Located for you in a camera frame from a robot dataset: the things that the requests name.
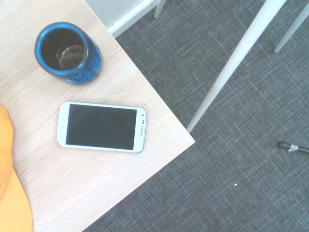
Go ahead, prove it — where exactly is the yellow baseball cap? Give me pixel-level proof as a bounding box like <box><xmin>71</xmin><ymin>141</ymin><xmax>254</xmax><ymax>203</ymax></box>
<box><xmin>0</xmin><ymin>104</ymin><xmax>33</xmax><ymax>232</ymax></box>

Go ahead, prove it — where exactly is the white smartphone with black screen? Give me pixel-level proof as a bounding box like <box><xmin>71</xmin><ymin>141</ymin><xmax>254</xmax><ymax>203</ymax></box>
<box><xmin>56</xmin><ymin>101</ymin><xmax>147</xmax><ymax>154</ymax></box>

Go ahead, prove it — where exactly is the blue glazed ceramic cup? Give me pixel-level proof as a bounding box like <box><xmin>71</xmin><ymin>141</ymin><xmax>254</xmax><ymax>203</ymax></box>
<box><xmin>34</xmin><ymin>22</ymin><xmax>103</xmax><ymax>86</ymax></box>

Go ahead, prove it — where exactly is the light wood drawer dresser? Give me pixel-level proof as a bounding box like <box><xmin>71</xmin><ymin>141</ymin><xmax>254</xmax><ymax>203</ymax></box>
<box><xmin>0</xmin><ymin>0</ymin><xmax>196</xmax><ymax>232</ymax></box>

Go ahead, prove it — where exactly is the white metal coat rack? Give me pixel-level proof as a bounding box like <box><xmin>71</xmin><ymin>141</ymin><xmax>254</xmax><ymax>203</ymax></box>
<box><xmin>154</xmin><ymin>0</ymin><xmax>309</xmax><ymax>133</ymax></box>

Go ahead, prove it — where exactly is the white baseboard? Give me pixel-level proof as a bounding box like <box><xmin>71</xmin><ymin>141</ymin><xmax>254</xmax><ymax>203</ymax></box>
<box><xmin>107</xmin><ymin>0</ymin><xmax>160</xmax><ymax>39</ymax></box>

